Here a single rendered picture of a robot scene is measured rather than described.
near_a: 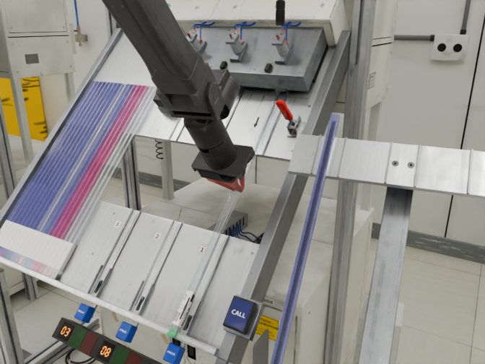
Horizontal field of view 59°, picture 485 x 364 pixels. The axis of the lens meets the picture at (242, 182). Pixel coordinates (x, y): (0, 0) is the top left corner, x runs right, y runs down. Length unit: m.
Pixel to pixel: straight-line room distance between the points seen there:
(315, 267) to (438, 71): 1.52
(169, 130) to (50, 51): 1.24
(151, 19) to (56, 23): 1.69
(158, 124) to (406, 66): 1.68
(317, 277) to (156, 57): 0.75
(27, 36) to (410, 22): 1.79
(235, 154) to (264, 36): 0.35
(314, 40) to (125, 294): 0.63
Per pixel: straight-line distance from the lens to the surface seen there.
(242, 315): 0.71
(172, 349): 0.79
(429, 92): 2.47
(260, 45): 0.99
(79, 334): 0.94
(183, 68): 0.59
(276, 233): 0.78
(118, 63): 1.29
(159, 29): 0.55
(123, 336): 0.85
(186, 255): 0.84
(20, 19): 2.11
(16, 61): 2.09
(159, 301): 0.84
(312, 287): 1.10
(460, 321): 2.20
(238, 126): 0.94
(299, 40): 0.96
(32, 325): 2.16
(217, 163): 0.74
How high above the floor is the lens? 1.23
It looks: 20 degrees down
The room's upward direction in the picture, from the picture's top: straight up
